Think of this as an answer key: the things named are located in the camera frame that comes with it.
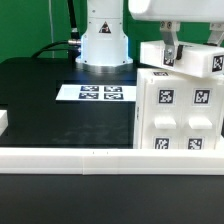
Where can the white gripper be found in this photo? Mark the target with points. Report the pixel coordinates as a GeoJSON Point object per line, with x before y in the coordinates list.
{"type": "Point", "coordinates": [183, 11]}

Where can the white cabinet top block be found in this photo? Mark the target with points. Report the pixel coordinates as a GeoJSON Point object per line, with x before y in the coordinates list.
{"type": "Point", "coordinates": [196, 60]}

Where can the white cabinet body box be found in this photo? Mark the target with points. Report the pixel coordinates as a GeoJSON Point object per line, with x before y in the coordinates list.
{"type": "Point", "coordinates": [177, 111]}

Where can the white cabinet door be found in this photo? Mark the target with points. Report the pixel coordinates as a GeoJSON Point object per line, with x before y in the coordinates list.
{"type": "Point", "coordinates": [202, 113]}
{"type": "Point", "coordinates": [158, 111]}

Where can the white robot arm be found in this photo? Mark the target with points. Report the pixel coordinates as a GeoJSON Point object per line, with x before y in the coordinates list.
{"type": "Point", "coordinates": [104, 45]}

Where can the white marker sheet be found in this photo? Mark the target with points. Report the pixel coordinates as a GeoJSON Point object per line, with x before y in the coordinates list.
{"type": "Point", "coordinates": [108, 93]}

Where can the white L-shaped fence frame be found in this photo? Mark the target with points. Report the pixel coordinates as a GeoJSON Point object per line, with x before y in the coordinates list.
{"type": "Point", "coordinates": [111, 161]}

